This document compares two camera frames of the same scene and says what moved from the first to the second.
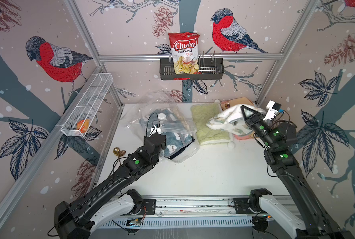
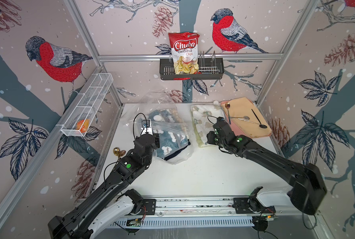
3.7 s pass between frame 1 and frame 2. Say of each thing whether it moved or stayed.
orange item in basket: stayed
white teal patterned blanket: moved
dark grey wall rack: stayed
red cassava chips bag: stayed
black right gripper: moved
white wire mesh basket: stayed
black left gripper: moved
